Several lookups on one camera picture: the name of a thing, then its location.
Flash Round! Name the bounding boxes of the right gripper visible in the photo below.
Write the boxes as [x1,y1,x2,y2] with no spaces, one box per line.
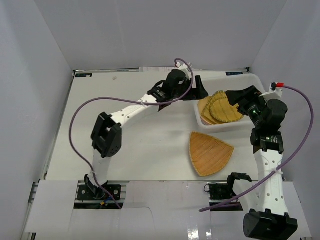
[225,86,269,129]

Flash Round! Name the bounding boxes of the orange plastic plate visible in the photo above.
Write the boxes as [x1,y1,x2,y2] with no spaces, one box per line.
[197,96,222,126]

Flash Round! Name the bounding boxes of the rectangular bamboo scoop tray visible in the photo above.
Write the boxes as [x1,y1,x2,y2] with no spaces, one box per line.
[213,90,244,123]

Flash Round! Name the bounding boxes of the round bamboo tray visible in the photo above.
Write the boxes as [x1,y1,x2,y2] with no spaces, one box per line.
[209,96,224,124]

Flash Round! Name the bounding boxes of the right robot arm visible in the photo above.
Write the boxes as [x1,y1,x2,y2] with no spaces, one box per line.
[201,82,298,240]

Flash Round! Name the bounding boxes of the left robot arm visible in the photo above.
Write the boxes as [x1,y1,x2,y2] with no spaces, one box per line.
[84,65,195,200]

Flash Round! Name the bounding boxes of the translucent plastic bin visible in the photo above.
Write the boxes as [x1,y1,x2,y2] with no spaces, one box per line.
[193,73,265,134]

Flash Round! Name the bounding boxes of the fan-shaped orange woven tray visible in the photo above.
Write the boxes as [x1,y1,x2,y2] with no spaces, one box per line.
[188,131,235,177]

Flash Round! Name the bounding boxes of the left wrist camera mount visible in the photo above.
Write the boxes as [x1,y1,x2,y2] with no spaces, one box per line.
[174,61,194,80]

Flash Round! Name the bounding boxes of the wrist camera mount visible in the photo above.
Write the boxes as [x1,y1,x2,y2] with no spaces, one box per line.
[174,61,194,80]
[260,82,285,102]

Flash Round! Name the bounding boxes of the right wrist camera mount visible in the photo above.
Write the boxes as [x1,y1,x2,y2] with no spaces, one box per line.
[260,82,285,102]

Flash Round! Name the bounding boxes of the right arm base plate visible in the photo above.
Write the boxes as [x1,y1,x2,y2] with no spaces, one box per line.
[203,182,236,201]

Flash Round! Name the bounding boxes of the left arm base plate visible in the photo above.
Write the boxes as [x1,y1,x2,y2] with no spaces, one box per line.
[76,183,122,201]

